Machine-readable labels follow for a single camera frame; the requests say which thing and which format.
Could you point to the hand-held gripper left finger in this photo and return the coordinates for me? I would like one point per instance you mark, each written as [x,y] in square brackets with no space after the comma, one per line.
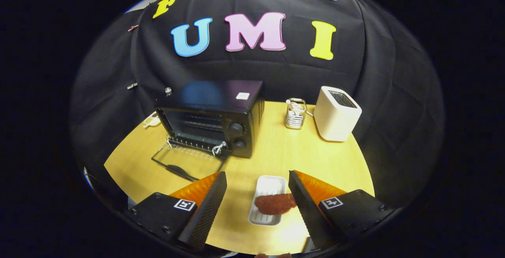
[207,210]

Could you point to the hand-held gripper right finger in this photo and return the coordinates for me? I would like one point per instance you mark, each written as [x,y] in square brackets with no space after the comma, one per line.
[305,210]

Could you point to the reddish brown meat piece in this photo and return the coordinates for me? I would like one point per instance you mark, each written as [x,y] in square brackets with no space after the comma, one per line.
[274,204]

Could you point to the black toaster oven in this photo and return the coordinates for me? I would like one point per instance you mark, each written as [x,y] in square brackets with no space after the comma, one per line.
[213,96]

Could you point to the white slot toaster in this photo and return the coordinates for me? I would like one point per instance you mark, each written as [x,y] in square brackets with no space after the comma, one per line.
[335,122]

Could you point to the small white ribbed tray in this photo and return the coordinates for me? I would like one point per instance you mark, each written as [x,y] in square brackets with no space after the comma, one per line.
[270,185]

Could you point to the cream sectioned snack plate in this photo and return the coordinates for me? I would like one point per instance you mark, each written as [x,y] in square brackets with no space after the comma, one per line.
[152,121]

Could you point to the silver clip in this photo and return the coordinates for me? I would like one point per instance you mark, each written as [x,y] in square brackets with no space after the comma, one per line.
[132,86]

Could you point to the black backdrop cloth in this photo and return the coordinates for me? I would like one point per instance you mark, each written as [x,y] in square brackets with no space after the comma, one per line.
[375,72]

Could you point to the red clip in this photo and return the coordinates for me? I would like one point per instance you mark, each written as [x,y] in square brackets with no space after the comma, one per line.
[133,28]

